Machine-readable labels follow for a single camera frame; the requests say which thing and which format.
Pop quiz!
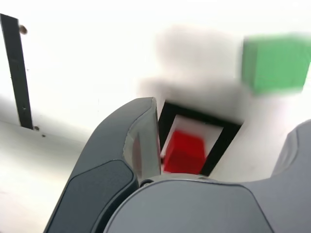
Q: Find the green cube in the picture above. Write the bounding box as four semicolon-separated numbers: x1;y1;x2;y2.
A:
241;32;311;96

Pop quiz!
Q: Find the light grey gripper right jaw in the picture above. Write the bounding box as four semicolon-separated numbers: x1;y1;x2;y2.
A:
103;120;311;233

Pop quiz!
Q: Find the black tape strip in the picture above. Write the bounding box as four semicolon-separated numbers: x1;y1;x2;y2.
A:
0;13;34;130

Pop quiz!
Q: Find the black tape square outline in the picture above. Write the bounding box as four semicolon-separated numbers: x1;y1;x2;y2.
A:
157;100;244;177

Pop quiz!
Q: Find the red cube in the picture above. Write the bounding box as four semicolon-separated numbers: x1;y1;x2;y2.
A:
164;130;207;175

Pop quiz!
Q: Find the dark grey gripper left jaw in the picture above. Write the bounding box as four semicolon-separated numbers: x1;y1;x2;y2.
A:
45;97;162;233

